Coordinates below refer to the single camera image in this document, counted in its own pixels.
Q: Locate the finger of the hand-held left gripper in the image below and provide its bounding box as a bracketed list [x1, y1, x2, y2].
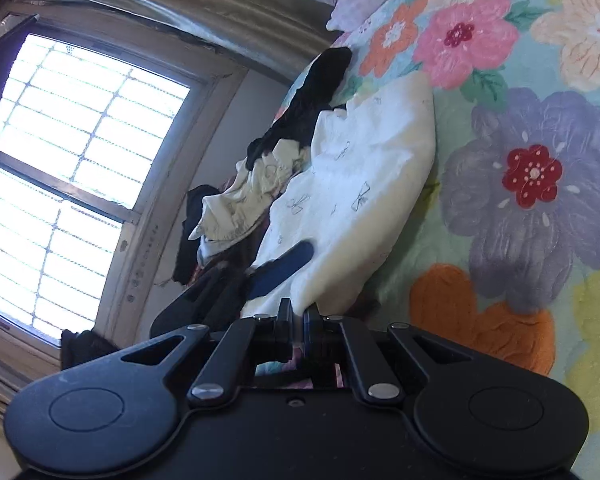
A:
[150, 240, 315, 341]

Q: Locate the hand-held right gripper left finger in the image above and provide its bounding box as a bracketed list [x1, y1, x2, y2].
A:
[121, 300, 301, 408]

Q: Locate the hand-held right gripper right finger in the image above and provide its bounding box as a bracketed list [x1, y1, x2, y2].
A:
[302, 305, 473, 406]

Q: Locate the cream ruffled bow-print garment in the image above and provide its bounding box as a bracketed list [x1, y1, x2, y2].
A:
[187, 139, 311, 256]

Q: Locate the folded black garment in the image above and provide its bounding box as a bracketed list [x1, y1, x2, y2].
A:
[172, 185, 221, 286]

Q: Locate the crumpled black garment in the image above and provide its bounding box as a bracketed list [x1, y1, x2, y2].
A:
[245, 46, 353, 171]

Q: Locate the dark cloth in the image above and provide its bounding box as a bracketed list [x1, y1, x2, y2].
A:
[60, 329, 121, 372]

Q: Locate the grey sheer curtain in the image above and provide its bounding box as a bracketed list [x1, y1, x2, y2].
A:
[10, 0, 333, 86]

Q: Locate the floral bedspread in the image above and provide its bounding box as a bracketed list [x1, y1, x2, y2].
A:
[275, 0, 600, 480]

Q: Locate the window with beige frame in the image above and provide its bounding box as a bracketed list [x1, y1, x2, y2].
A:
[0, 2, 248, 361]

